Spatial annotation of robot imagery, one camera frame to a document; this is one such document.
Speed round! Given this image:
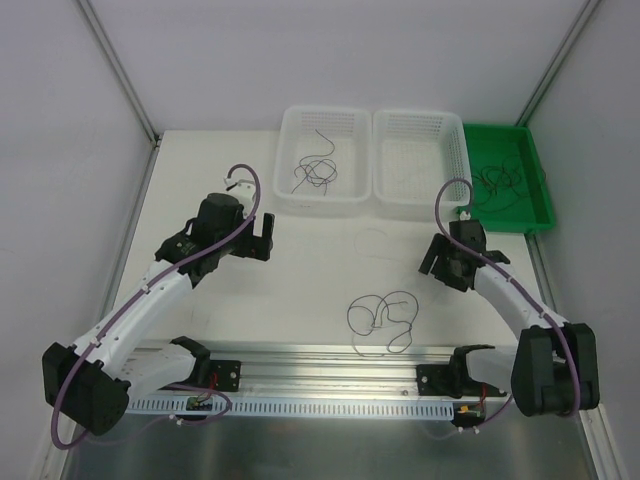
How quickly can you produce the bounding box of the green plastic tray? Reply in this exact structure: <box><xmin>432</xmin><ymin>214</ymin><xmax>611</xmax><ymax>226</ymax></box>
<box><xmin>463</xmin><ymin>123</ymin><xmax>556</xmax><ymax>235</ymax></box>

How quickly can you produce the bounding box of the aluminium frame post left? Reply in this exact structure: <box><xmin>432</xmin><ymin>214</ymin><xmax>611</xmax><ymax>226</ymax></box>
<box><xmin>73</xmin><ymin>0</ymin><xmax>161</xmax><ymax>146</ymax></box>

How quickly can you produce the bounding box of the white slotted cable duct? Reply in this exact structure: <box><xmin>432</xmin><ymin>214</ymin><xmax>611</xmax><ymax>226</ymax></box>
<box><xmin>127</xmin><ymin>394</ymin><xmax>454</xmax><ymax>421</ymax></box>

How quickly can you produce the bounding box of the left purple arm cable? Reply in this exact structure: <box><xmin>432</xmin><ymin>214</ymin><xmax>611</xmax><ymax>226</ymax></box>
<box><xmin>51</xmin><ymin>163</ymin><xmax>265</xmax><ymax>450</ymax></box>

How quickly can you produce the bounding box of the white thin wire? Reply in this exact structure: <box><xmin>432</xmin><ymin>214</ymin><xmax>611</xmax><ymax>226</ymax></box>
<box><xmin>352</xmin><ymin>227</ymin><xmax>396</xmax><ymax>264</ymax></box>

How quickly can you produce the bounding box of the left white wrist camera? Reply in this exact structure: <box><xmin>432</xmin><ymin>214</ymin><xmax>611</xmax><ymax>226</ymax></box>
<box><xmin>224</xmin><ymin>177</ymin><xmax>256</xmax><ymax>209</ymax></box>

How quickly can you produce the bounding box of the aluminium table edge rail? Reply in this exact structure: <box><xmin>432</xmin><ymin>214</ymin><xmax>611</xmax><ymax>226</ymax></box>
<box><xmin>124</xmin><ymin>341</ymin><xmax>516</xmax><ymax>401</ymax></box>

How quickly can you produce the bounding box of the left white perforated basket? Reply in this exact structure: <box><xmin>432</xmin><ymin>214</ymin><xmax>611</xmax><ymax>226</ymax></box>
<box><xmin>273</xmin><ymin>105</ymin><xmax>373</xmax><ymax>218</ymax></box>

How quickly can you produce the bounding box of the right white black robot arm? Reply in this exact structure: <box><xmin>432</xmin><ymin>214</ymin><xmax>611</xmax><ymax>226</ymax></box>
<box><xmin>419</xmin><ymin>220</ymin><xmax>600</xmax><ymax>417</ymax></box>

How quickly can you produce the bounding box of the white perforated basket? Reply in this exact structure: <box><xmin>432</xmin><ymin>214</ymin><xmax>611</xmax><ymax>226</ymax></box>
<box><xmin>273</xmin><ymin>105</ymin><xmax>373</xmax><ymax>218</ymax></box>
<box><xmin>372</xmin><ymin>109</ymin><xmax>471</xmax><ymax>221</ymax></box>

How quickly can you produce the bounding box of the aluminium frame post right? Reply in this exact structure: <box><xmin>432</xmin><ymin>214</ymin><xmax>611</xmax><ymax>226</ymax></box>
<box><xmin>515</xmin><ymin>0</ymin><xmax>603</xmax><ymax>127</ymax></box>

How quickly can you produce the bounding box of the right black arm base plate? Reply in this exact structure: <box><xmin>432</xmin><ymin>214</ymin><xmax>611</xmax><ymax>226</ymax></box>
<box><xmin>415</xmin><ymin>364</ymin><xmax>452</xmax><ymax>397</ymax></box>

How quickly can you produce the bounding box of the aluminium frame post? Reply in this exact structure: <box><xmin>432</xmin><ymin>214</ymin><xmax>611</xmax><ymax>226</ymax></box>
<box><xmin>515</xmin><ymin>0</ymin><xmax>603</xmax><ymax>127</ymax></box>
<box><xmin>73</xmin><ymin>0</ymin><xmax>161</xmax><ymax>146</ymax></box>

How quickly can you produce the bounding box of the right white perforated basket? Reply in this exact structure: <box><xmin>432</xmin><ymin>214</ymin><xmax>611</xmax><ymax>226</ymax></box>
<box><xmin>372</xmin><ymin>109</ymin><xmax>471</xmax><ymax>221</ymax></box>

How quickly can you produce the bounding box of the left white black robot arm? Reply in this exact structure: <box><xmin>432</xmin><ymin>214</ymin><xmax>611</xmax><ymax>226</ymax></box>
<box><xmin>42</xmin><ymin>183</ymin><xmax>275</xmax><ymax>437</ymax></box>

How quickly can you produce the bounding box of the purple thin wire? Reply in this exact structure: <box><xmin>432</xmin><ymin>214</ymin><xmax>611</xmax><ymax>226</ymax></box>
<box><xmin>289</xmin><ymin>128</ymin><xmax>340</xmax><ymax>197</ymax></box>
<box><xmin>347</xmin><ymin>290</ymin><xmax>420</xmax><ymax>357</ymax></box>

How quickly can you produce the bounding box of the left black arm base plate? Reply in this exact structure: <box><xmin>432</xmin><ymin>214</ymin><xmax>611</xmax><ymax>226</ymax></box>
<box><xmin>207</xmin><ymin>360</ymin><xmax>242</xmax><ymax>393</ymax></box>

